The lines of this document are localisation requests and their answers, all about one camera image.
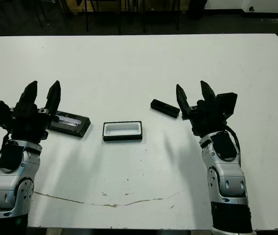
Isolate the black trash bin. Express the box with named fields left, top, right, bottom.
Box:
left=186, top=0, right=208, bottom=19

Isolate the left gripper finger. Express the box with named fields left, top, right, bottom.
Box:
left=43, top=80, right=61, bottom=116
left=16, top=80, right=39, bottom=106

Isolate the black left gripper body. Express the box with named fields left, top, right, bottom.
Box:
left=6, top=101, right=56, bottom=145

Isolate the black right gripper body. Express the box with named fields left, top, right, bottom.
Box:
left=182, top=98, right=229, bottom=138

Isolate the black camera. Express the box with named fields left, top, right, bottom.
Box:
left=150, top=98, right=181, bottom=118

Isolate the black box lid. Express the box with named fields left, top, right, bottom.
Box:
left=47, top=110, right=92, bottom=140

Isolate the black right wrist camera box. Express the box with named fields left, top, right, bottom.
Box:
left=216, top=92, right=238, bottom=118

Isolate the black box base white insert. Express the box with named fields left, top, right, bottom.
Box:
left=102, top=120, right=143, bottom=142

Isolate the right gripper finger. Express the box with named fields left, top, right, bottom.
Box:
left=200, top=80, right=218, bottom=102
left=175, top=84, right=191, bottom=116

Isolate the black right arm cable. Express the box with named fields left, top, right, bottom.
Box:
left=224, top=124, right=243, bottom=172

